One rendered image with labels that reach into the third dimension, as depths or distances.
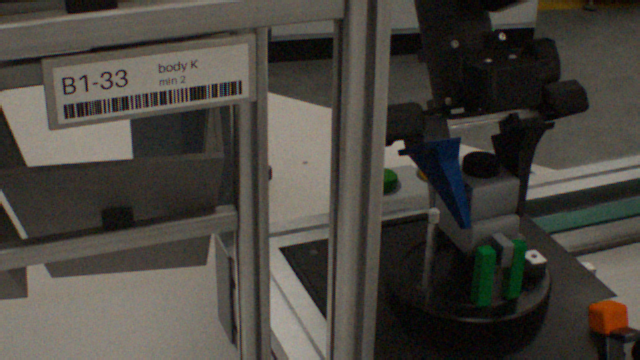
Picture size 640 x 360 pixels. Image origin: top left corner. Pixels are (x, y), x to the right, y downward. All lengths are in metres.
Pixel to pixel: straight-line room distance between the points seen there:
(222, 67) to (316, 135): 0.94
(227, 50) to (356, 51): 0.06
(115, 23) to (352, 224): 0.15
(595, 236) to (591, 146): 2.45
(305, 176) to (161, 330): 0.36
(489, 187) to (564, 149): 2.66
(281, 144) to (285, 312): 0.54
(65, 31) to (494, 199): 0.44
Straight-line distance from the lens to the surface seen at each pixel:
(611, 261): 1.00
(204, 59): 0.39
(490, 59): 0.70
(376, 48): 0.42
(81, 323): 0.98
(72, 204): 0.61
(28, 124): 1.42
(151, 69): 0.39
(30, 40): 0.38
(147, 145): 1.14
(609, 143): 3.49
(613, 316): 0.64
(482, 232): 0.75
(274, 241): 0.89
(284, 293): 0.82
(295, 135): 1.33
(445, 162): 0.73
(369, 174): 0.44
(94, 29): 0.38
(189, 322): 0.96
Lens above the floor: 1.43
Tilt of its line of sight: 28 degrees down
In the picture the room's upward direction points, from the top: 1 degrees clockwise
